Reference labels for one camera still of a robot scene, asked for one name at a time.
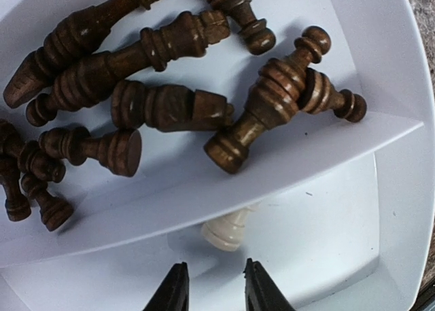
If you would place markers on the cream white chess piece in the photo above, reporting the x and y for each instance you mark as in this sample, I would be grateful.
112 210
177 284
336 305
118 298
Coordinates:
226 232

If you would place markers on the dark brown chess piece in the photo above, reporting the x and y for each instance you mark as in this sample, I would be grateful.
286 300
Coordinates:
254 32
168 108
118 151
320 95
91 80
79 34
272 100

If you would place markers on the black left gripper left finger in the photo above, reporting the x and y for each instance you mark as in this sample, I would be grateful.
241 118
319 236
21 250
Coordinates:
173 292

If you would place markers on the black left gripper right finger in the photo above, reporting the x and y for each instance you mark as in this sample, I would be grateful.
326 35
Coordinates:
261 292

